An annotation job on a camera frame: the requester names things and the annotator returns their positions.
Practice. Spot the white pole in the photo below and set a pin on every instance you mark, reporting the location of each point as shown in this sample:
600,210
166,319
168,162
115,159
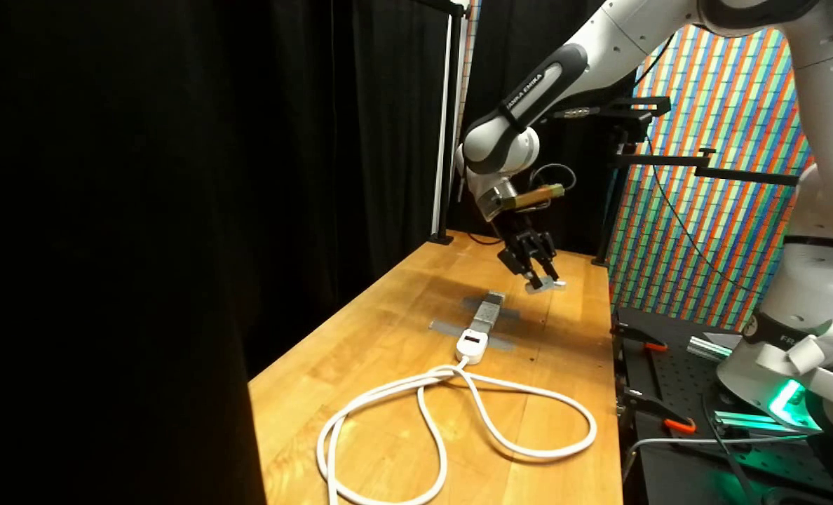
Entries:
442,121

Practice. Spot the white charger head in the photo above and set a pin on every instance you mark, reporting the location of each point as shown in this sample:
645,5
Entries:
544,284

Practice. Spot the green tool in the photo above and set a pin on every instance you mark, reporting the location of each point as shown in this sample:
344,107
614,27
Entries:
711,348
756,423

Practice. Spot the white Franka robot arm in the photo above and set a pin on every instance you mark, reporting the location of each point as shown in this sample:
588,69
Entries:
825,114

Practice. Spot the white power strip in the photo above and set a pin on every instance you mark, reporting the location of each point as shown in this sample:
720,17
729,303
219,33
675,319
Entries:
474,340

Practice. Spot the colourful patterned panel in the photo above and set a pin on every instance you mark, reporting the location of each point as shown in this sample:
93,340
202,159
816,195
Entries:
713,243

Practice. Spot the black curtain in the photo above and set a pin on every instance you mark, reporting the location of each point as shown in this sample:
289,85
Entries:
153,187

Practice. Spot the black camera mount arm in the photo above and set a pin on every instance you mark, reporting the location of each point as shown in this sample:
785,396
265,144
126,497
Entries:
677,162

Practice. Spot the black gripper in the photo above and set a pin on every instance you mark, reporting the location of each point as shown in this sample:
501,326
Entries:
525,233

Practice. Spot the wooden camera mount plate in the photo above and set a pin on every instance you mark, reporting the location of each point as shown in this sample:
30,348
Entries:
541,198

